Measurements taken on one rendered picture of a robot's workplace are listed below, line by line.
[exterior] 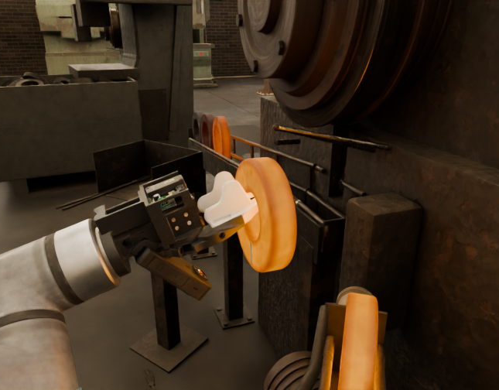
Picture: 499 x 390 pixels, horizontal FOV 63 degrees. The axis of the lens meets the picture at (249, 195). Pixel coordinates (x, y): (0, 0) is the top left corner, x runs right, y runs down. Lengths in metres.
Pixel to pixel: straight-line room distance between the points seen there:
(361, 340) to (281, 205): 0.17
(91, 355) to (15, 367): 1.19
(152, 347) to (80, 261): 1.13
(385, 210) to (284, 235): 0.23
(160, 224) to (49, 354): 0.17
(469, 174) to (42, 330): 0.57
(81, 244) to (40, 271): 0.05
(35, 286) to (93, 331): 1.25
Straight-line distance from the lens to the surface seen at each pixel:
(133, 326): 1.72
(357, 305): 0.47
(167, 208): 0.49
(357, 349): 0.44
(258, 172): 0.50
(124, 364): 1.57
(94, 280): 0.50
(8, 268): 0.52
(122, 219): 0.50
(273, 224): 0.48
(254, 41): 0.86
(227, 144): 1.48
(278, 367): 0.77
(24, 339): 0.48
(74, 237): 0.50
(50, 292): 0.51
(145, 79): 3.64
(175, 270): 0.54
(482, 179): 0.64
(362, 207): 0.67
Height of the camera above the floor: 1.05
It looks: 21 degrees down
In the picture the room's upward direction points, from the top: straight up
